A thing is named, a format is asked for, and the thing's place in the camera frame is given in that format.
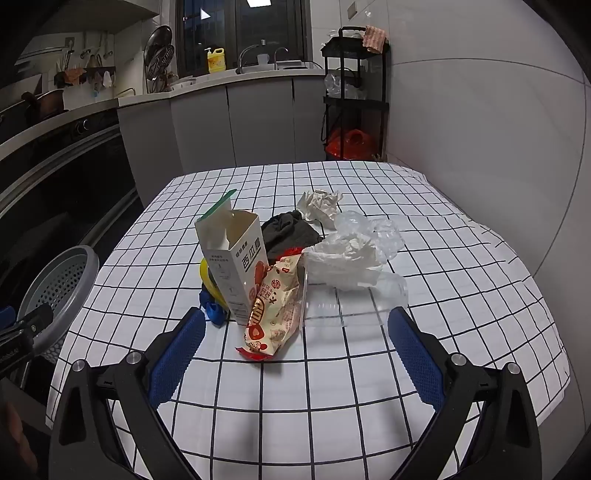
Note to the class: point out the black built-in oven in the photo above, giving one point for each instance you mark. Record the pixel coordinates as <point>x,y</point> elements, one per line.
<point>60,184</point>

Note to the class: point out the clear plastic cup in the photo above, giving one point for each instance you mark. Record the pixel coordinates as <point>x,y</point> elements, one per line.
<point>364,300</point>

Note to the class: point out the clear crumpled plastic bag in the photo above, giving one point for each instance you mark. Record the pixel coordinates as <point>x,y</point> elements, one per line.
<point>378,233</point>

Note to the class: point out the tall chrome faucet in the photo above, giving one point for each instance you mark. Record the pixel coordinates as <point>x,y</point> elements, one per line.
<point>244,55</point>

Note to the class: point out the small chrome faucet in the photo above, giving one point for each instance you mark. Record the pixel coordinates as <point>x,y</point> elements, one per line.
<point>280,54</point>

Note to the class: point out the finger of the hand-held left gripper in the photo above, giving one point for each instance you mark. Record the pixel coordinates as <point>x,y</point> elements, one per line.
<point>34,318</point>

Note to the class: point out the yellow detergent bottle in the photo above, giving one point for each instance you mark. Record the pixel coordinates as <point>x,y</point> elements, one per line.
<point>215,62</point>

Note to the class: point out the white carton box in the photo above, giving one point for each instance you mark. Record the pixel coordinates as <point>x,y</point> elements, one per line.
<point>231,272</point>

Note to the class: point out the brown wok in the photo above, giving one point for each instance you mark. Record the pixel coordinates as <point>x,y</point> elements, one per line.
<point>44,101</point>

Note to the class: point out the wall utensil rail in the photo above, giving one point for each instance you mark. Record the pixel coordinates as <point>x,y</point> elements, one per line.
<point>85,74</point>

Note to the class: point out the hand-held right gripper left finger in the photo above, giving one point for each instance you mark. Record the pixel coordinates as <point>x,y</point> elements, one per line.
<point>178,355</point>

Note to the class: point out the dark grey cloth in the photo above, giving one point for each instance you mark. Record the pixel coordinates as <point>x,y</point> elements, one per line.
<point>288,233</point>

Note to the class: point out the grey perforated basket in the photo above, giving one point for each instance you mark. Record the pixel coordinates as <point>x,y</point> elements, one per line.
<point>60,286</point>

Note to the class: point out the grey kitchen cabinets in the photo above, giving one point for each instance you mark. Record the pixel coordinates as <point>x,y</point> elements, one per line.
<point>231,124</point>

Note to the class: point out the red and cream snack wrapper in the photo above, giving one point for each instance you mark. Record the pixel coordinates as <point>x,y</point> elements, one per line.
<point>274,314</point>

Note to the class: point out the pink cloth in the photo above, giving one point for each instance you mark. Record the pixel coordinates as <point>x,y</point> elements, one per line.
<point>374,39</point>

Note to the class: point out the hanging pan lids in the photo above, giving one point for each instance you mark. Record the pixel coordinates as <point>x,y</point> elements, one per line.
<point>160,50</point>

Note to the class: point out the orange plastic bag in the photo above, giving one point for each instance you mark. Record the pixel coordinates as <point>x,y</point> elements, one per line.
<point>348,143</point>

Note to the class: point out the dark window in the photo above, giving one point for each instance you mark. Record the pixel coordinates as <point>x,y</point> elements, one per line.
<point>240,32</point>

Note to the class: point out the clear plastic bag on rack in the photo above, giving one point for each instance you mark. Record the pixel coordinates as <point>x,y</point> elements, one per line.
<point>341,85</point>

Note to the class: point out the black trolley rack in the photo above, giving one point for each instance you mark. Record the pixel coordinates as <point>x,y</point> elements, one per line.
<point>358,110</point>

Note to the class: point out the white tissue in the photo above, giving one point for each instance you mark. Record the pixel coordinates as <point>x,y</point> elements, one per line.
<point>341,261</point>

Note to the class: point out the crumpled white paper ball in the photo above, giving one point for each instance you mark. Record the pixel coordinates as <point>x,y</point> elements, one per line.
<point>318,205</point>

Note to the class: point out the blue wrapper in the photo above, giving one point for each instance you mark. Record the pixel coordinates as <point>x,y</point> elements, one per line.
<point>213,311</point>

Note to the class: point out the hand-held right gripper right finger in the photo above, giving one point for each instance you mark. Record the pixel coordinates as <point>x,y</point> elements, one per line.
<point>415,360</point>

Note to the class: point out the white checked tablecloth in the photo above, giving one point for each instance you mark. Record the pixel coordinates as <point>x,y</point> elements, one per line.
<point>415,286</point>

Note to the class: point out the white cup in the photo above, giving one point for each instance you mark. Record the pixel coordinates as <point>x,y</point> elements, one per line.
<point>262,59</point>

